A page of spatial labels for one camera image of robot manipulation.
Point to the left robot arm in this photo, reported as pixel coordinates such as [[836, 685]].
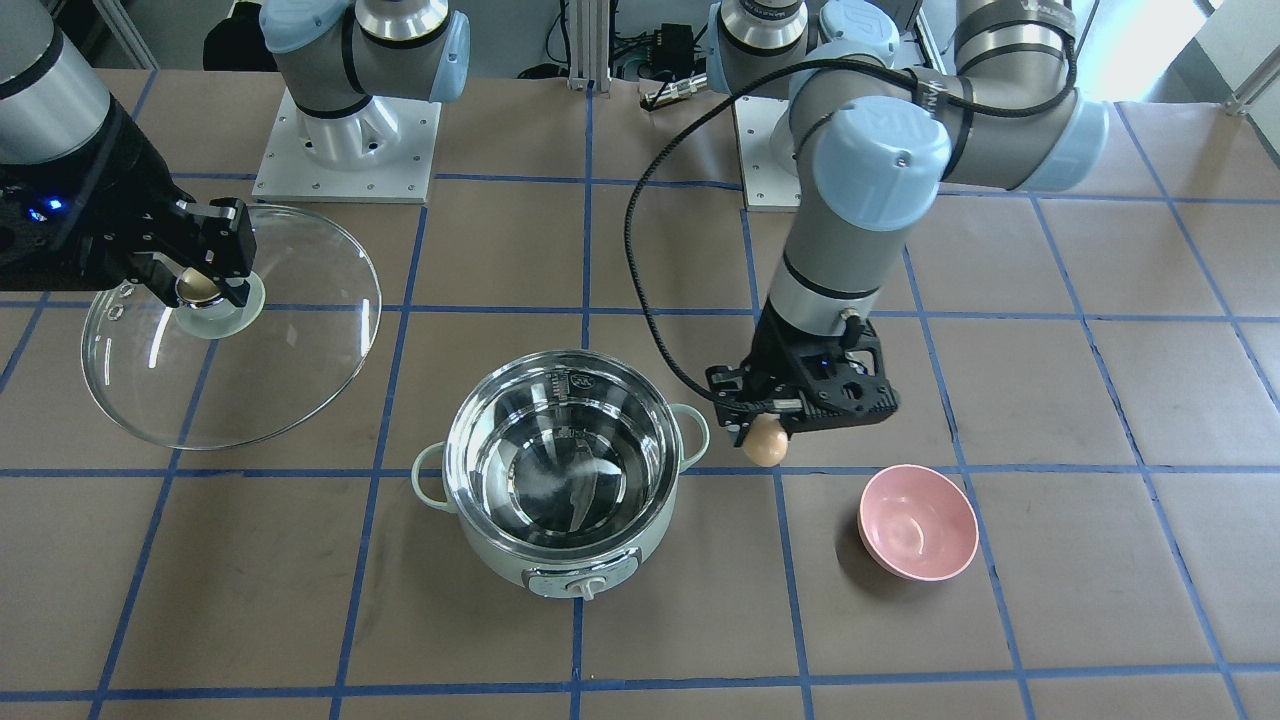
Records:
[[871, 145]]

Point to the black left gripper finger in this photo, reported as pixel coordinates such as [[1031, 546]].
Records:
[[739, 425], [740, 389]]

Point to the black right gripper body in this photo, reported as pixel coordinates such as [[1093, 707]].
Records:
[[128, 200]]

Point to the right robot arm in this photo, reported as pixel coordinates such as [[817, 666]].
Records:
[[334, 57]]

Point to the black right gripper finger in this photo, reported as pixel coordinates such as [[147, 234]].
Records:
[[196, 286], [224, 241]]

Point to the glass pot lid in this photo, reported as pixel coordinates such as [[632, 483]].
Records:
[[207, 374]]

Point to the brown egg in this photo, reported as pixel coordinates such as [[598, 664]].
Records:
[[766, 443]]

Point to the pink bowl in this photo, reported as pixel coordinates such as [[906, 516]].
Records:
[[917, 525]]

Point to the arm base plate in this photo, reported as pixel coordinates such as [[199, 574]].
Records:
[[382, 154], [766, 155]]

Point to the pale green electric pot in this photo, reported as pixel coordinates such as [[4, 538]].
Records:
[[562, 467]]

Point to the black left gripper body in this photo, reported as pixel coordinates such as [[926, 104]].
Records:
[[769, 357]]

